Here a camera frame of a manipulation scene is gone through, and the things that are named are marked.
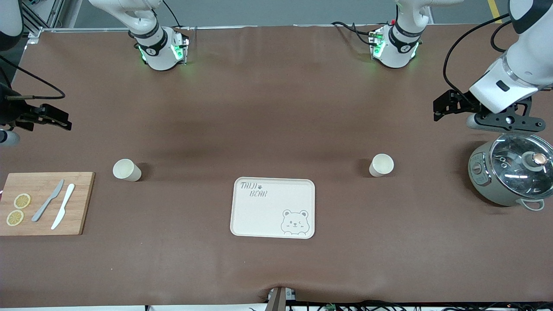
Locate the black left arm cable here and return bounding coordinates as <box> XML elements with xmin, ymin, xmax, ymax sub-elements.
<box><xmin>444</xmin><ymin>13</ymin><xmax>512</xmax><ymax>102</ymax></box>

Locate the aluminium frame profile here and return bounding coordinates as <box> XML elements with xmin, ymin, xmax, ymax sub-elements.
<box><xmin>19</xmin><ymin>0</ymin><xmax>66</xmax><ymax>44</ymax></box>

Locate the black base cable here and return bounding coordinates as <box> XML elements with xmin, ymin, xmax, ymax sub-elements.
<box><xmin>331</xmin><ymin>21</ymin><xmax>376</xmax><ymax>46</ymax></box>
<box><xmin>162</xmin><ymin>0</ymin><xmax>182</xmax><ymax>29</ymax></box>

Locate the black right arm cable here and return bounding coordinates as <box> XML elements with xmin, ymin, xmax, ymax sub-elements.
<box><xmin>0</xmin><ymin>55</ymin><xmax>66</xmax><ymax>101</ymax></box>

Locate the brown table cover mat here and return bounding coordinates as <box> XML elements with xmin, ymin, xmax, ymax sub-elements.
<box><xmin>0</xmin><ymin>24</ymin><xmax>553</xmax><ymax>308</ymax></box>

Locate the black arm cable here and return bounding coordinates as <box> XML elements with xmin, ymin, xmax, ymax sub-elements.
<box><xmin>444</xmin><ymin>13</ymin><xmax>512</xmax><ymax>102</ymax></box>
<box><xmin>0</xmin><ymin>55</ymin><xmax>66</xmax><ymax>101</ymax></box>

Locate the grey cooking pot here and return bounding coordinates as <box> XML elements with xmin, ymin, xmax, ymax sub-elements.
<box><xmin>468</xmin><ymin>130</ymin><xmax>553</xmax><ymax>211</ymax></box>

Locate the white plastic knife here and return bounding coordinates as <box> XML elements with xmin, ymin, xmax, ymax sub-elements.
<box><xmin>51</xmin><ymin>183</ymin><xmax>76</xmax><ymax>230</ymax></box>

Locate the cream bear print tray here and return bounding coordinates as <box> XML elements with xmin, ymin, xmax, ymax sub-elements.
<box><xmin>230</xmin><ymin>177</ymin><xmax>316</xmax><ymax>239</ymax></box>

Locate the wooden cutting board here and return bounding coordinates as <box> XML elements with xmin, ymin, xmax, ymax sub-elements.
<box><xmin>0</xmin><ymin>172</ymin><xmax>95</xmax><ymax>236</ymax></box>

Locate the grey plastic knife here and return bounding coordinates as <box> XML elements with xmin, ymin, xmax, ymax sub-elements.
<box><xmin>31</xmin><ymin>179</ymin><xmax>65</xmax><ymax>222</ymax></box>

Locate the green lit base box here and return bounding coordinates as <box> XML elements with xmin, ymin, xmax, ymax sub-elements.
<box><xmin>369</xmin><ymin>28</ymin><xmax>386</xmax><ymax>59</ymax></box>
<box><xmin>171</xmin><ymin>32</ymin><xmax>191</xmax><ymax>66</ymax></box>

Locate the white IKEA cup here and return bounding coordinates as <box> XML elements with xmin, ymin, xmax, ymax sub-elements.
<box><xmin>113</xmin><ymin>159</ymin><xmax>142</xmax><ymax>182</ymax></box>
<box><xmin>369</xmin><ymin>154</ymin><xmax>394</xmax><ymax>178</ymax></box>

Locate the black left camera bracket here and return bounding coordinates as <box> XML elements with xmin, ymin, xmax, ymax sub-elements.
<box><xmin>474</xmin><ymin>100</ymin><xmax>546</xmax><ymax>133</ymax></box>

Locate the glass pot lid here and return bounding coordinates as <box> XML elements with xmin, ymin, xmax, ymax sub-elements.
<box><xmin>489</xmin><ymin>132</ymin><xmax>553</xmax><ymax>200</ymax></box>

